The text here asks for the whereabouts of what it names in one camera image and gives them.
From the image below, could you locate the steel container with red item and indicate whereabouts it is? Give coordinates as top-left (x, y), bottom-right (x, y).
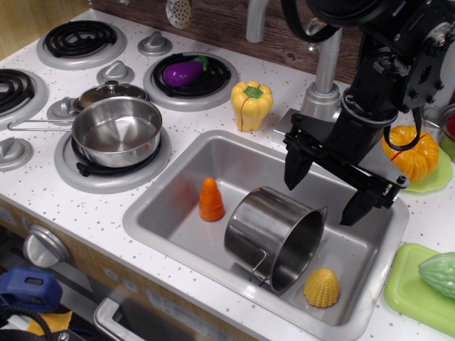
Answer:
top-left (423, 104), bottom-right (454, 162)

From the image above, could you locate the orange toy carrot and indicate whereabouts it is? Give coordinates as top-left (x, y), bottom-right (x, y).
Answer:
top-left (199, 178), bottom-right (225, 222)

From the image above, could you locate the silver oven door handle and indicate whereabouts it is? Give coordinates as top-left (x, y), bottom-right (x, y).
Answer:
top-left (93, 298), bottom-right (144, 341)

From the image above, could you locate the silver faucet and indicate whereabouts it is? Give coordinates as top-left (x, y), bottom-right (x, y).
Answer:
top-left (246, 0), bottom-right (342, 144)

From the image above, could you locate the silver stove knob middle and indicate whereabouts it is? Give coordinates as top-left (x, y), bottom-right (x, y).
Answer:
top-left (97, 60), bottom-right (135, 84)

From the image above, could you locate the blue clamp tool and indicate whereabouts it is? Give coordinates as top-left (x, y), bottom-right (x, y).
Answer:
top-left (1, 266), bottom-right (63, 313)

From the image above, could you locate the yellow cloth piece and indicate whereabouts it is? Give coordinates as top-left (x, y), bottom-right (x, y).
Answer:
top-left (26, 310), bottom-right (73, 336)

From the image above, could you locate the green square plate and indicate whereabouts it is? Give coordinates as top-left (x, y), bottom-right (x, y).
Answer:
top-left (384, 243), bottom-right (454, 337)

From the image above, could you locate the silver sink basin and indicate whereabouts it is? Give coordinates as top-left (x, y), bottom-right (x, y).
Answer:
top-left (123, 131), bottom-right (409, 340)

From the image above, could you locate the silver stove knob front left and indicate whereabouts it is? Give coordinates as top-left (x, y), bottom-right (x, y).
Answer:
top-left (1, 138), bottom-right (33, 171)

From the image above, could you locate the hanging metal ladle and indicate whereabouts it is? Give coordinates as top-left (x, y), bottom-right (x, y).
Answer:
top-left (304, 18), bottom-right (326, 52)

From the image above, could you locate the silver stove knob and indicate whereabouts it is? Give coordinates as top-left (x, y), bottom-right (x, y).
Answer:
top-left (1, 138), bottom-right (33, 171)
top-left (97, 60), bottom-right (135, 84)
top-left (137, 31), bottom-right (173, 57)
top-left (47, 97), bottom-right (78, 120)

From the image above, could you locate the green toy bitter gourd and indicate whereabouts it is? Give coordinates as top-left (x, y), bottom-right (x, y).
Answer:
top-left (418, 252), bottom-right (454, 299)

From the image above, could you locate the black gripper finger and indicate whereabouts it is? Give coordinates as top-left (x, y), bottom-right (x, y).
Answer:
top-left (340, 190), bottom-right (377, 226)
top-left (284, 141), bottom-right (313, 190)

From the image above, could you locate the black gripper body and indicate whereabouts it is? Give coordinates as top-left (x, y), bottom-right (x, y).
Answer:
top-left (284, 99), bottom-right (410, 208)

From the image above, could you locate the back left black burner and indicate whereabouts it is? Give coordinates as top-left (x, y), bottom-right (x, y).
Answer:
top-left (36, 20), bottom-right (127, 70)

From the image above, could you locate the back right black burner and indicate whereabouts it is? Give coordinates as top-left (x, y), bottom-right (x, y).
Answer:
top-left (143, 53), bottom-right (239, 112)

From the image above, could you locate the hanging slotted spoon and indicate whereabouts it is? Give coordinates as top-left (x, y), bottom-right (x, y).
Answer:
top-left (166, 0), bottom-right (193, 29)

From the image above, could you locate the silver stove knob top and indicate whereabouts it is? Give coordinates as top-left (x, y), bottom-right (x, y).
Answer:
top-left (137, 31), bottom-right (173, 57)

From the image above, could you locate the far left black burner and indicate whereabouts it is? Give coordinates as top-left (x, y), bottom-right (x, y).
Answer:
top-left (1, 69), bottom-right (48, 131)

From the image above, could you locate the front burner under saucepan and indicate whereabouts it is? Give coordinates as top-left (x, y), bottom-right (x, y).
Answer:
top-left (54, 129), bottom-right (172, 194)

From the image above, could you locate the steel pot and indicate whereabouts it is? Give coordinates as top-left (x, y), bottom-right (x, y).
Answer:
top-left (224, 187), bottom-right (327, 293)

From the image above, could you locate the purple toy eggplant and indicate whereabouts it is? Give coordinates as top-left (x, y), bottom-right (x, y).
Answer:
top-left (162, 55), bottom-right (209, 87)

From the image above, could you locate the yellow toy bell pepper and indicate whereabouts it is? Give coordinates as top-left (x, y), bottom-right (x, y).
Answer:
top-left (230, 81), bottom-right (274, 131)

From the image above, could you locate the orange toy pumpkin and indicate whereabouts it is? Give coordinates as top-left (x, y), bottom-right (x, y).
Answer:
top-left (381, 125), bottom-right (439, 183)

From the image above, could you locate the steel saucepan with handle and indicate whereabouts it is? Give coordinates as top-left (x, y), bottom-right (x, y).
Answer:
top-left (7, 96), bottom-right (162, 168)

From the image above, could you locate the silver oven dial knob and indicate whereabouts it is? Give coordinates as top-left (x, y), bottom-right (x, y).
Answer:
top-left (23, 224), bottom-right (71, 269)

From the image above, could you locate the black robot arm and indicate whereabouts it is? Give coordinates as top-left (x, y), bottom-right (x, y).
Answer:
top-left (282, 1), bottom-right (454, 226)

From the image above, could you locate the light green plate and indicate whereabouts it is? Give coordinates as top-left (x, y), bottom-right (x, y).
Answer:
top-left (405, 149), bottom-right (454, 193)

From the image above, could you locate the steel pot lid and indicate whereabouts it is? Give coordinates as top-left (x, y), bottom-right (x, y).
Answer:
top-left (73, 80), bottom-right (149, 112)

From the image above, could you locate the black burner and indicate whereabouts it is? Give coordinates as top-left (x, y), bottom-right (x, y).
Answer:
top-left (1, 69), bottom-right (48, 131)
top-left (36, 20), bottom-right (127, 70)
top-left (143, 53), bottom-right (239, 112)

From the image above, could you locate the yellow toy corn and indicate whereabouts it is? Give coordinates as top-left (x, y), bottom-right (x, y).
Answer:
top-left (304, 268), bottom-right (340, 308)

